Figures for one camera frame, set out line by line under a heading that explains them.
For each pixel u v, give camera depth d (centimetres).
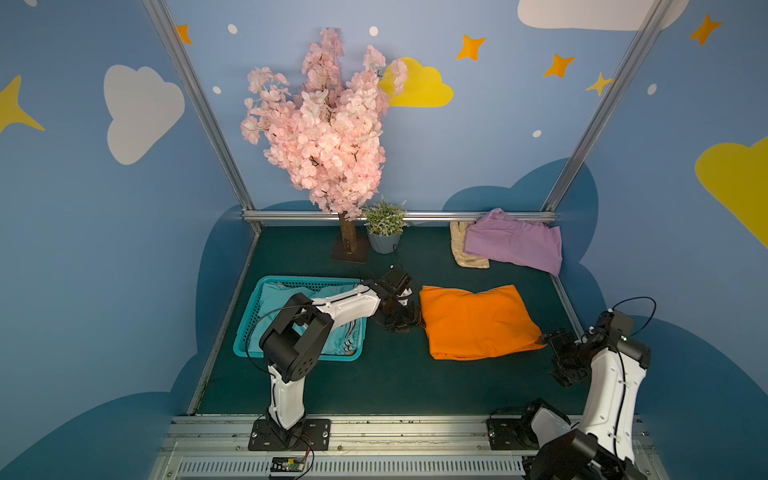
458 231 121
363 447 73
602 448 40
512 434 75
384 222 101
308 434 74
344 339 78
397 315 79
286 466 72
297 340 49
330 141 65
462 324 93
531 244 116
